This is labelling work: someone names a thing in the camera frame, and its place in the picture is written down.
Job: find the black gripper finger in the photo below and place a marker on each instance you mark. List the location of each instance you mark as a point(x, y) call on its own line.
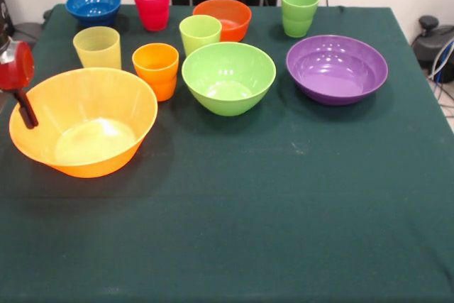
point(23, 115)
point(30, 113)

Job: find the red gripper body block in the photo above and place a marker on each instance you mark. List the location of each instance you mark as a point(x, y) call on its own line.
point(19, 69)

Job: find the large orange bowl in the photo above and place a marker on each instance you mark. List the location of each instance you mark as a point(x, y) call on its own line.
point(88, 104)

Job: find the yellow cup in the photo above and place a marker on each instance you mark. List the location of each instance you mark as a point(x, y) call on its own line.
point(97, 51)

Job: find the blue bowl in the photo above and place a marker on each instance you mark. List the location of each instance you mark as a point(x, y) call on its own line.
point(92, 8)

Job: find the orange cup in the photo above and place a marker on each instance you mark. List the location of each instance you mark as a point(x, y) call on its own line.
point(156, 76)

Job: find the pink cup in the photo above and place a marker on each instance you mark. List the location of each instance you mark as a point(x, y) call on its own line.
point(152, 8)

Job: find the lime cup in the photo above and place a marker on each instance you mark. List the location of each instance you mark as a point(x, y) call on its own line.
point(198, 37)

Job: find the green bowl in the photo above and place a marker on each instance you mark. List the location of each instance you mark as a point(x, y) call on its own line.
point(227, 69)

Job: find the red-orange bowl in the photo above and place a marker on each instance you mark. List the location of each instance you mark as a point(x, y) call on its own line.
point(234, 15)

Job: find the dark green tablecloth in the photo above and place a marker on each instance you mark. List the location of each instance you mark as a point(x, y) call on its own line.
point(248, 193)

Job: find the green cup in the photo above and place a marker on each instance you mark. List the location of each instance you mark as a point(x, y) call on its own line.
point(299, 15)

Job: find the purple bowl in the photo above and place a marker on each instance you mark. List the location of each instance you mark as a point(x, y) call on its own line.
point(337, 69)

